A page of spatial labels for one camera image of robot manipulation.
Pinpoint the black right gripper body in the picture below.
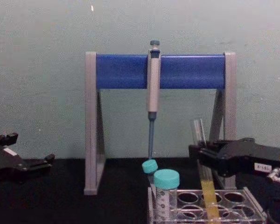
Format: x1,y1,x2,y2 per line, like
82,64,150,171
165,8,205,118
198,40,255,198
216,137,280,178

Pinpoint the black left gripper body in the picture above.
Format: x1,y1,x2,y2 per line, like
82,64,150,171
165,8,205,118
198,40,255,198
0,139,30,185

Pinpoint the glass tube with yellow liquid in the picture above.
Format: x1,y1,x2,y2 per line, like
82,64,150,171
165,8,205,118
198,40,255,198
189,118,222,222

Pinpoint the black table cloth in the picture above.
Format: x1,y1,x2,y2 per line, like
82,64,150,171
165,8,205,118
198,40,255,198
0,157,280,224

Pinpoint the large tube with teal cap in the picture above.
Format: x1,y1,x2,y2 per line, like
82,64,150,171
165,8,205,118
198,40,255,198
153,169,181,217

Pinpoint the clear plastic tube rack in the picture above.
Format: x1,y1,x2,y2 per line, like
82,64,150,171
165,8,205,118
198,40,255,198
147,186,268,224

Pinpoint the small tube with teal cap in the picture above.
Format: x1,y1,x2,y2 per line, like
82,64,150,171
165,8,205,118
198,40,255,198
141,159,160,190

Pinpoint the grey pipette with blue tip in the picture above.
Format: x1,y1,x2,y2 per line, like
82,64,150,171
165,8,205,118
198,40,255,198
146,40,162,162

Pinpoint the grey stand with blue bar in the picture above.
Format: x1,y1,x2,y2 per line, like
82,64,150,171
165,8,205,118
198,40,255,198
84,51,238,196

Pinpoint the dark cable with silver plug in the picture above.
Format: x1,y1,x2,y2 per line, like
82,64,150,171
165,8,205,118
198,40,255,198
266,167,280,187

